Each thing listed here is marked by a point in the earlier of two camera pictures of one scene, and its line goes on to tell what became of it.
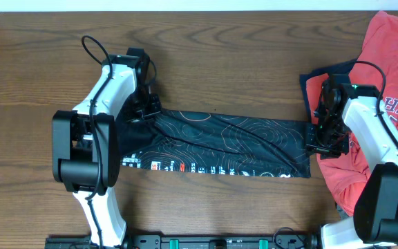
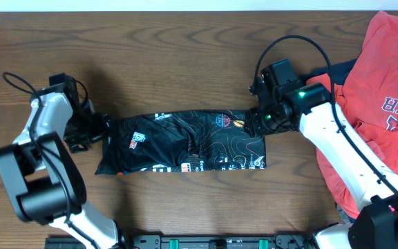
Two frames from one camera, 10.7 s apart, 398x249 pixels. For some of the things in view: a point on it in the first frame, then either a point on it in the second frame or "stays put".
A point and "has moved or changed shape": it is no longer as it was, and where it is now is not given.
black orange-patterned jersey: [192, 142] has moved or changed shape
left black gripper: [155, 99] -> [103, 130]
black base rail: [188, 241] stays put
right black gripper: [326, 153] -> [254, 117]
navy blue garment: [343, 68] stays put
